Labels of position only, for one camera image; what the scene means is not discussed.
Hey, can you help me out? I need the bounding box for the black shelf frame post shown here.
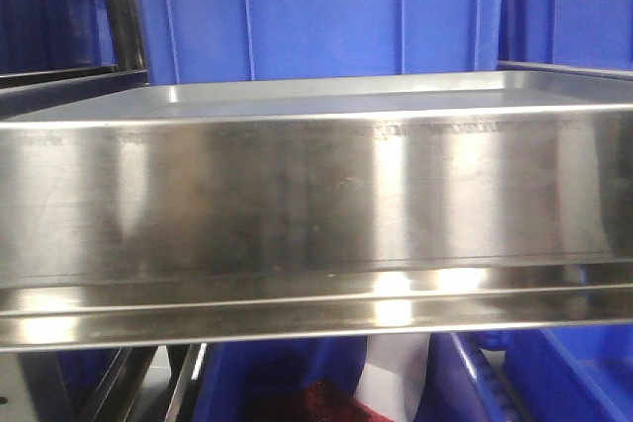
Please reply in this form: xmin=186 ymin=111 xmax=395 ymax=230
xmin=105 ymin=0 xmax=146 ymax=71

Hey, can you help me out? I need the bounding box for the blue bin upper left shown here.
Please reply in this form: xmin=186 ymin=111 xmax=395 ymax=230
xmin=1 ymin=0 xmax=116 ymax=74

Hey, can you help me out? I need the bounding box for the blue plastic bin behind shelf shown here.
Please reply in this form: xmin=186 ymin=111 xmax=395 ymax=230
xmin=139 ymin=0 xmax=501 ymax=84

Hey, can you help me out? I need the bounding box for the stainless steel shelf tray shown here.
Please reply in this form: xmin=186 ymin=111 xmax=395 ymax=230
xmin=1 ymin=69 xmax=632 ymax=351

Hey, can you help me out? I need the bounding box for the blue bin lower middle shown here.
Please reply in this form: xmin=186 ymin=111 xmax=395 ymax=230
xmin=192 ymin=336 xmax=367 ymax=421

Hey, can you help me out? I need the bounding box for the dark red cloth item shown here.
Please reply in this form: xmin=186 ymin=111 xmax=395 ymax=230
xmin=246 ymin=380 xmax=383 ymax=422

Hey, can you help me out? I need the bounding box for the blue bin upper right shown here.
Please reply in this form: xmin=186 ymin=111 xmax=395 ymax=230
xmin=499 ymin=0 xmax=632 ymax=70

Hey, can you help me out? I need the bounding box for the blue bin lower right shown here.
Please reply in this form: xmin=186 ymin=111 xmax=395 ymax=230
xmin=415 ymin=324 xmax=632 ymax=421

